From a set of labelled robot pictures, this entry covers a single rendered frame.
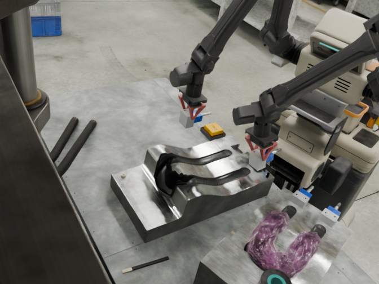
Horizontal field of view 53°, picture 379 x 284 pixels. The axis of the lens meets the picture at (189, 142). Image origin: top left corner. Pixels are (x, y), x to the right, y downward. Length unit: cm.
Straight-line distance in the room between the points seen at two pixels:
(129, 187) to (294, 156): 76
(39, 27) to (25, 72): 351
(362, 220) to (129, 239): 194
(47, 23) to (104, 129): 282
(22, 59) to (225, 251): 68
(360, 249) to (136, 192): 172
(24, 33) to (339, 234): 106
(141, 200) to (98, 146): 37
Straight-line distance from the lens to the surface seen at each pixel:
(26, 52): 77
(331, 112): 154
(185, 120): 143
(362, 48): 103
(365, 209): 291
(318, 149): 165
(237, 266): 104
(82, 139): 140
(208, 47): 126
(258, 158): 132
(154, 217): 116
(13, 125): 33
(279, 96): 114
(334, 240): 130
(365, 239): 270
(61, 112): 166
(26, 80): 79
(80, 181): 134
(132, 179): 126
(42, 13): 424
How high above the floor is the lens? 173
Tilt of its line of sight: 37 degrees down
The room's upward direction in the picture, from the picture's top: 12 degrees clockwise
